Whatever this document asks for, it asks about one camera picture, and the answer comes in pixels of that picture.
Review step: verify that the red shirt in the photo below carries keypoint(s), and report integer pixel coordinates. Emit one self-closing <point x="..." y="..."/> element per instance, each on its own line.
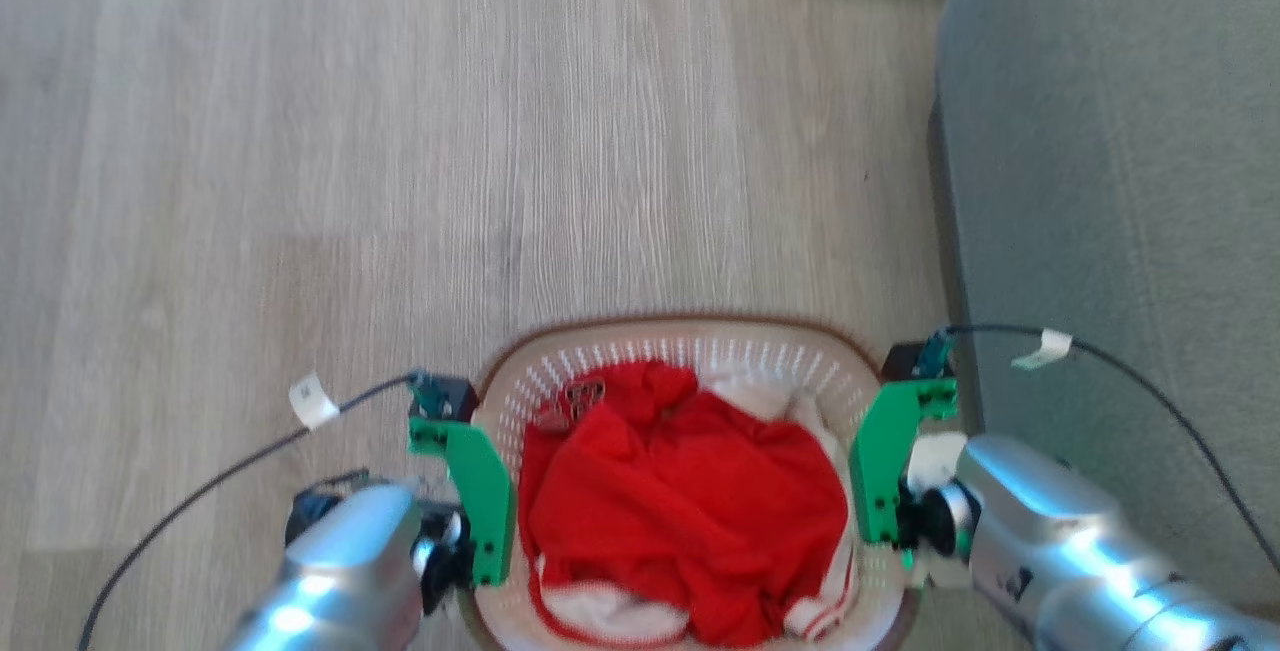
<point x="680" y="501"/>

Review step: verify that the grey green fabric sofa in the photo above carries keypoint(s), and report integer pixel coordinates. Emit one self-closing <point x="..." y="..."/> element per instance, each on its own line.
<point x="1110" y="161"/>

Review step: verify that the grey silver right robot arm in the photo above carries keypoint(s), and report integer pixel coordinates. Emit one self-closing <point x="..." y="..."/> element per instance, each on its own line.
<point x="1060" y="541"/>

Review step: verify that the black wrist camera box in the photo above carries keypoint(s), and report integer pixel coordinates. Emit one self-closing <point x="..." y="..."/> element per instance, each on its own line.
<point x="450" y="397"/>
<point x="915" y="361"/>

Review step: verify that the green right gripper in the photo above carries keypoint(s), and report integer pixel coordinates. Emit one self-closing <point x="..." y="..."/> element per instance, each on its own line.
<point x="882" y="451"/>

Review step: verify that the grey silver left robot arm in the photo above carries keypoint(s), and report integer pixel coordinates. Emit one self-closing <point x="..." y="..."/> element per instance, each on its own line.
<point x="340" y="571"/>

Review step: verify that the beige plastic laundry basket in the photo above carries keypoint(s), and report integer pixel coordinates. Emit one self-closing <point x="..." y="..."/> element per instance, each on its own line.
<point x="560" y="356"/>

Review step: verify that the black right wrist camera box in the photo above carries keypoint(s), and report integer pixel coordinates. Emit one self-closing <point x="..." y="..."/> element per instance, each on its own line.
<point x="915" y="361"/>

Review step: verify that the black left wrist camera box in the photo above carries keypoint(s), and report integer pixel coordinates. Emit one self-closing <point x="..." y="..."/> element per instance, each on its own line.
<point x="450" y="397"/>

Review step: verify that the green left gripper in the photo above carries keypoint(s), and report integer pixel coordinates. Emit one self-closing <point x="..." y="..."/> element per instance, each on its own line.
<point x="482" y="491"/>

